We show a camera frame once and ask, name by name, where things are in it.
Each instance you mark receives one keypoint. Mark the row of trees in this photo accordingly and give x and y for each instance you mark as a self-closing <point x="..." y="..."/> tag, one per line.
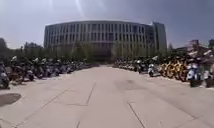
<point x="75" y="51"/>

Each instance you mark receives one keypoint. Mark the row of scooters and bicycles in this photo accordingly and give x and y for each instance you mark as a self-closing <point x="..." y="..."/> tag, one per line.
<point x="175" y="68"/>

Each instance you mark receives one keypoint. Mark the large curved grey building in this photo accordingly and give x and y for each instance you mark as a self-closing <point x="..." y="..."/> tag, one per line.
<point x="101" y="33"/>

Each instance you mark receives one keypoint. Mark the pale concrete slab plaza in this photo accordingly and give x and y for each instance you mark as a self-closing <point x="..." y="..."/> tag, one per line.
<point x="105" y="100"/>

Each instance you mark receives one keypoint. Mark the row of parked scooters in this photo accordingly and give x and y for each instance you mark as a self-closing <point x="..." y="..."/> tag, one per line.
<point x="35" y="68"/>

